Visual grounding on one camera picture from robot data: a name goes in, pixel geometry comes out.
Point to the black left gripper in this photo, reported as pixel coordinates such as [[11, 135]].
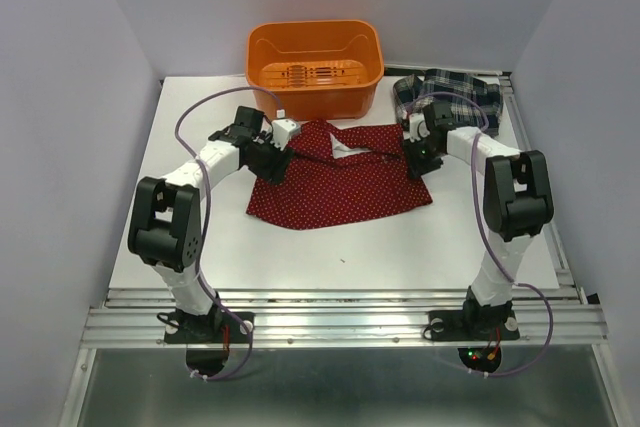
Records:
[[275, 173]]

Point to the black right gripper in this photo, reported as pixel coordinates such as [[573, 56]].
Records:
[[415, 166]]

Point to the red polka dot skirt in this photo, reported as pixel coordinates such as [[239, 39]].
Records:
[[340, 176]]

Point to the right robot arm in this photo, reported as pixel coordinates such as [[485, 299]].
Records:
[[512, 203]]

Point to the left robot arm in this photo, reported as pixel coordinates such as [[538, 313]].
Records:
[[166, 229]]

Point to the navy plaid skirt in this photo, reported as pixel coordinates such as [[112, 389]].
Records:
[[473, 102]]

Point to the orange plastic basket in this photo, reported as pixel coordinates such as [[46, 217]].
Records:
[[314, 70]]

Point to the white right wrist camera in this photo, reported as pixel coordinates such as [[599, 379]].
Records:
[[418, 129]]

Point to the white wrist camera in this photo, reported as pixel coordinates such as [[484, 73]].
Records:
[[282, 131], [418, 129]]

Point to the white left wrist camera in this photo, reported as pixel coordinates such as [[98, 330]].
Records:
[[282, 131]]

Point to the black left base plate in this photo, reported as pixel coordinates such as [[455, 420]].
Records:
[[217, 327]]

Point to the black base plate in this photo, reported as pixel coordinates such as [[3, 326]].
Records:
[[217, 327], [455, 326]]

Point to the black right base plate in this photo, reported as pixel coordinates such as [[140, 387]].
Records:
[[455, 326]]

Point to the aluminium rail frame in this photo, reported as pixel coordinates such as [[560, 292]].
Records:
[[339, 314]]

